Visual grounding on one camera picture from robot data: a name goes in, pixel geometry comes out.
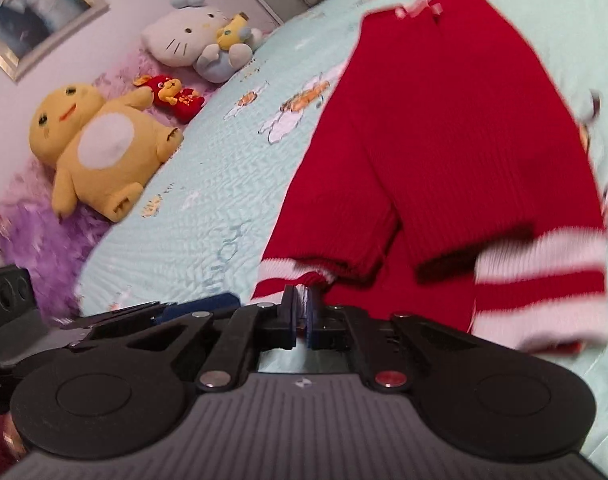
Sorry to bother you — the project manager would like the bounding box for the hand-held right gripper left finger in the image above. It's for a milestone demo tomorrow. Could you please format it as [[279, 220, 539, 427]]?
[[128, 285, 305, 393]]

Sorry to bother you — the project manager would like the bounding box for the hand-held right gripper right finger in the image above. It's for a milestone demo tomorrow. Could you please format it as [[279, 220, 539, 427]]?
[[305, 285, 485, 393]]

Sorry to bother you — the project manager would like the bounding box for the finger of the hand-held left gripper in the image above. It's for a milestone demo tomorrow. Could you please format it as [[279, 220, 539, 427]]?
[[58, 301, 165, 333], [153, 292, 242, 323]]

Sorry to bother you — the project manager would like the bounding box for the red knit sweater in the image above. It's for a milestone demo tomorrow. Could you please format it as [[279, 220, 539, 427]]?
[[251, 0, 608, 356]]

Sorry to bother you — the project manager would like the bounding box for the purple fuzzy blanket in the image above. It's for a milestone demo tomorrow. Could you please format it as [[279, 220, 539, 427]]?
[[0, 45, 219, 321]]

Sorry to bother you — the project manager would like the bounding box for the light green quilted bedspread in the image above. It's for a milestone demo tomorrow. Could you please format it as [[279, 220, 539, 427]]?
[[76, 0, 608, 466]]

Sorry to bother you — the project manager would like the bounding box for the red plush toy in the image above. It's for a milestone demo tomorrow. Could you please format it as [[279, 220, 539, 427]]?
[[134, 74, 206, 124]]

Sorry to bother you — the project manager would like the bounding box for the white cat plush toy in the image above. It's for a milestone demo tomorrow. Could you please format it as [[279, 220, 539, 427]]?
[[141, 0, 235, 68]]

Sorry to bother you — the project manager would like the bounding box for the small yellow plush toy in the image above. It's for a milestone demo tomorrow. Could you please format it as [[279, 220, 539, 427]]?
[[216, 12, 251, 51]]

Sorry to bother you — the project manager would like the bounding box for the framed wall picture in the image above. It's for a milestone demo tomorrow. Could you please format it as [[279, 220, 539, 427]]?
[[0, 0, 109, 83]]

